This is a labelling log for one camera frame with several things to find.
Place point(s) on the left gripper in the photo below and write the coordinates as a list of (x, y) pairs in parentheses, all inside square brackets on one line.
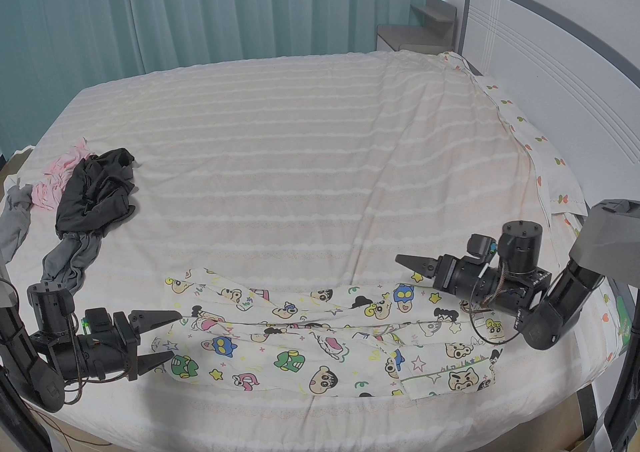
[(107, 352)]

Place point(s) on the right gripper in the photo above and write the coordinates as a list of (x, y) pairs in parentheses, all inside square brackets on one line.
[(462, 280)]

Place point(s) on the white printed pyjama top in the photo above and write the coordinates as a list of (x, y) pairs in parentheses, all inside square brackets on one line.
[(310, 355)]

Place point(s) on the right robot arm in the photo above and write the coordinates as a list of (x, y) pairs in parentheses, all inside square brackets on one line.
[(570, 290)]

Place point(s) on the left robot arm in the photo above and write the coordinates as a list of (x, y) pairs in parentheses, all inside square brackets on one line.
[(30, 355)]

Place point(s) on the dark grey garment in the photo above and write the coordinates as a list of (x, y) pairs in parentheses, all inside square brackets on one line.
[(67, 260)]

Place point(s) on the black garment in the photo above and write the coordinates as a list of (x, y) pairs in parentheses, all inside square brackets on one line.
[(95, 195)]

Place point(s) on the bed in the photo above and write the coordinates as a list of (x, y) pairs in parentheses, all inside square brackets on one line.
[(320, 140)]

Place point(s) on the white printed pillow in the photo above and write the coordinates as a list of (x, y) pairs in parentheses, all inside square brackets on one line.
[(550, 160)]

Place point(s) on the pink garment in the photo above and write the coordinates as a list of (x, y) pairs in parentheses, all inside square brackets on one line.
[(50, 190)]

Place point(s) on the grey bedside table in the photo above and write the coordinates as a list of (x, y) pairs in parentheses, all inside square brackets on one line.
[(410, 35)]

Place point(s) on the blue-green curtain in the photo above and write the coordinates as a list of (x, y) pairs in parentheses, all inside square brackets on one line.
[(200, 0)]

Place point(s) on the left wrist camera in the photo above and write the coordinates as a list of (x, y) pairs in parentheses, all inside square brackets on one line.
[(99, 321)]

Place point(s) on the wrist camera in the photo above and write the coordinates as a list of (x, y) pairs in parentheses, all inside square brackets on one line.
[(99, 321), (481, 247)]

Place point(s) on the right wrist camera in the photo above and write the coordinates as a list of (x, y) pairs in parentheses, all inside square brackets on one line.
[(481, 247)]

